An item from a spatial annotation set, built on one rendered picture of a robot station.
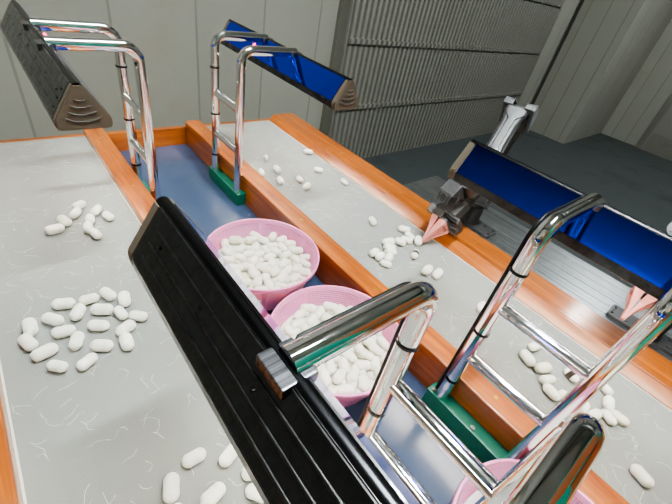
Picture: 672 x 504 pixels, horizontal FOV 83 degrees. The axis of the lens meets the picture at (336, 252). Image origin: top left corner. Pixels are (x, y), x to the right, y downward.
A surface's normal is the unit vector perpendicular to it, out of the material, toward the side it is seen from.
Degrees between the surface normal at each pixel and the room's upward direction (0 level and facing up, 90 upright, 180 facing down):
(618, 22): 90
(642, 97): 90
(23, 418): 0
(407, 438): 0
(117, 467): 0
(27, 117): 90
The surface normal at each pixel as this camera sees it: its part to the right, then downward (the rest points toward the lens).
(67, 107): 0.62, 0.57
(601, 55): -0.75, 0.29
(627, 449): 0.18, -0.78
